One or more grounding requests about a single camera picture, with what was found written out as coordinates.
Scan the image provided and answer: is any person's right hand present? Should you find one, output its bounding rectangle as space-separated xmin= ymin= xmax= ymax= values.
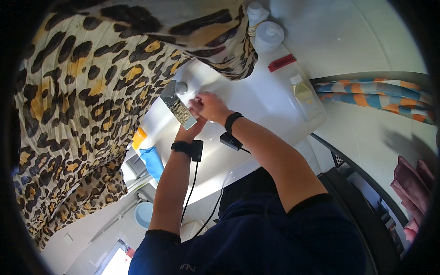
xmin=188 ymin=91 xmax=235 ymax=125

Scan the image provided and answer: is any person's left hand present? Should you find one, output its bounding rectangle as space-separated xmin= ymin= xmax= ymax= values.
xmin=175 ymin=115 xmax=208 ymax=143

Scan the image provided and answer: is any chrome faucet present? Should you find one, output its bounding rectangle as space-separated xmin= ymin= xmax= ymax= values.
xmin=159 ymin=80 xmax=198 ymax=131

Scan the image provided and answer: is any black wrist band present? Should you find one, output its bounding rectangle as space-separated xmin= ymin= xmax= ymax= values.
xmin=171 ymin=139 xmax=204 ymax=162
xmin=220 ymin=112 xmax=252 ymax=154

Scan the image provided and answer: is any white wash basin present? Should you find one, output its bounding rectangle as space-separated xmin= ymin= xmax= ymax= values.
xmin=137 ymin=44 xmax=328 ymax=207

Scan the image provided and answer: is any orange bottle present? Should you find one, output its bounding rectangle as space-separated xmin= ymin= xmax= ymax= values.
xmin=131 ymin=127 xmax=148 ymax=151

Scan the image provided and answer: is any blue rubber glove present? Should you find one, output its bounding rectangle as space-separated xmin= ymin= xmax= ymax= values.
xmin=139 ymin=146 xmax=165 ymax=182

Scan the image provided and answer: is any red flat item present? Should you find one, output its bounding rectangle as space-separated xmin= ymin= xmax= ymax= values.
xmin=268 ymin=54 xmax=297 ymax=73

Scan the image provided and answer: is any white round pump bottle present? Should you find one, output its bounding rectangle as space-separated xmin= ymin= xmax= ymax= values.
xmin=254 ymin=21 xmax=285 ymax=54

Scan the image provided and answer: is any white tall bottle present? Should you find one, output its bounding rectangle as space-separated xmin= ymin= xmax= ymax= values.
xmin=247 ymin=1 xmax=270 ymax=38

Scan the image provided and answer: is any clear bottle yellowish liquid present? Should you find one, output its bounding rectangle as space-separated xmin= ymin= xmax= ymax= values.
xmin=289 ymin=74 xmax=322 ymax=121

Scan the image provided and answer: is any light blue bowl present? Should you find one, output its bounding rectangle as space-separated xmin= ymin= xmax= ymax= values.
xmin=134 ymin=201 xmax=154 ymax=230

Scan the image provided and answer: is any person's body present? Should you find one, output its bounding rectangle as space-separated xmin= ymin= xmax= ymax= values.
xmin=128 ymin=167 xmax=366 ymax=275

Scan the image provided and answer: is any black white checkered item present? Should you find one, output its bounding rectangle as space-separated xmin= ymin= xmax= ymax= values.
xmin=331 ymin=151 xmax=345 ymax=169

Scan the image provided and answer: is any window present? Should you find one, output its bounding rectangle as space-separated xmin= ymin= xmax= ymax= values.
xmin=94 ymin=239 xmax=135 ymax=275

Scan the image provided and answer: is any orange blue striped towel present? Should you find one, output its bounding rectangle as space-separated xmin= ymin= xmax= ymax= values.
xmin=312 ymin=79 xmax=438 ymax=126

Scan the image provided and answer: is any black shelf rack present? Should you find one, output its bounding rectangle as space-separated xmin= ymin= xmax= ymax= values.
xmin=309 ymin=132 xmax=415 ymax=262

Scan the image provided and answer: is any maroon towel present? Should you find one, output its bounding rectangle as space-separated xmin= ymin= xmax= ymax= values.
xmin=390 ymin=155 xmax=436 ymax=226

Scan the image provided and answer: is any pink item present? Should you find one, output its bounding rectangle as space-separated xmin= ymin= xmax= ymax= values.
xmin=402 ymin=218 xmax=421 ymax=244

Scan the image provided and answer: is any black cable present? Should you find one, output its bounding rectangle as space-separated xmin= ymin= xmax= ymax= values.
xmin=181 ymin=161 xmax=200 ymax=224
xmin=191 ymin=187 xmax=225 ymax=239

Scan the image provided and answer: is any dark towel rail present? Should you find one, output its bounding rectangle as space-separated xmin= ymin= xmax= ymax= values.
xmin=309 ymin=71 xmax=434 ymax=86

